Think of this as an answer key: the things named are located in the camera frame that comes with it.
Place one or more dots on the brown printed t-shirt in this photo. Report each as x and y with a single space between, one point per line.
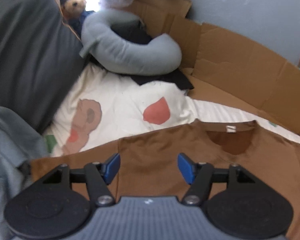
165 145

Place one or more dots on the blue denim garment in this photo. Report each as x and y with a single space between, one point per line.
10 142

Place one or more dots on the dark grey pillow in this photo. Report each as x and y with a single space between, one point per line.
27 55

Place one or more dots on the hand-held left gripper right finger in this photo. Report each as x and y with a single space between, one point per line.
186 167

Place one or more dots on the cream printed bear blanket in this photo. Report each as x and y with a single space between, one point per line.
120 100

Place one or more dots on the grey neck pillow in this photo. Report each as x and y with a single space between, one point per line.
130 57

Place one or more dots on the brown teddy bear toy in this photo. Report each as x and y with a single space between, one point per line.
75 2

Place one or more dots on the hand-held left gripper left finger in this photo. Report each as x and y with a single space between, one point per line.
112 166

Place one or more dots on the flattened cardboard sheet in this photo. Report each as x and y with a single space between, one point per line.
227 62

